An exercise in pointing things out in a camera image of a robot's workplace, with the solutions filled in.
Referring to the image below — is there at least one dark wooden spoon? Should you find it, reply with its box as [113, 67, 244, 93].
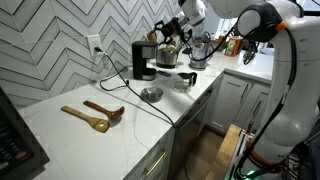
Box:
[82, 99, 126, 122]

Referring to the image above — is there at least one wooden cart top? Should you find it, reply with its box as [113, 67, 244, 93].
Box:
[204, 123, 243, 180]

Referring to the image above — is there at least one colourful printed canister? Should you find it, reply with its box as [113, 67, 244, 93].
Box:
[223, 35, 243, 58]

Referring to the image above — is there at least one long dark blue cable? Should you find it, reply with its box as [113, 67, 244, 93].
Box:
[94, 46, 192, 180]

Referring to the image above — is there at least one white drawer with brass handle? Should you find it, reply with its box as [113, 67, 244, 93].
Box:
[123, 128, 177, 180]

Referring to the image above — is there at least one white wall power outlet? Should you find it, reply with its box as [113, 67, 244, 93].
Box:
[86, 33, 103, 57]

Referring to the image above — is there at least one black keypad appliance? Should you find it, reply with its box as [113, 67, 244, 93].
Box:
[0, 86, 51, 180]

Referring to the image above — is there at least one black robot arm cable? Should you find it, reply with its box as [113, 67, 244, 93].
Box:
[185, 19, 299, 175]

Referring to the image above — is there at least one black coffee maker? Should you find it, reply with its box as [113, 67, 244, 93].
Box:
[131, 40, 159, 82]

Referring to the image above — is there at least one black coffee maker power cord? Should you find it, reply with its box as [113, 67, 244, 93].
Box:
[98, 64, 135, 92]

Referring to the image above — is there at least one orange cable clip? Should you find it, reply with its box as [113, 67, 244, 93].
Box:
[274, 20, 289, 33]

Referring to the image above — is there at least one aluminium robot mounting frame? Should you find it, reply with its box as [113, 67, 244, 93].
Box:
[226, 128, 320, 180]

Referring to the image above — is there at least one glass kettle with steel rim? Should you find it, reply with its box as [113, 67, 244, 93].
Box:
[188, 31, 216, 71]

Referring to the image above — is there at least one white corner kitchen cabinet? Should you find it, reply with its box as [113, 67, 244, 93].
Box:
[205, 70, 273, 137]

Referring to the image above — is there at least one blue snack packet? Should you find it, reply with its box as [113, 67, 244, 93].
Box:
[156, 69, 173, 79]

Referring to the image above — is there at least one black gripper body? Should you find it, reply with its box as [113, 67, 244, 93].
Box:
[166, 17, 189, 39]

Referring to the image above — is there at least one steel utensil holder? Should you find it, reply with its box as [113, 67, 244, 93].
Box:
[155, 46, 180, 70]

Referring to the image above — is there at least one dishwasher front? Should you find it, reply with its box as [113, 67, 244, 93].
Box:
[173, 84, 216, 143]

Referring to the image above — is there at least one light slotted wooden spatula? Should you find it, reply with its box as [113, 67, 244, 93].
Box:
[60, 105, 111, 134]

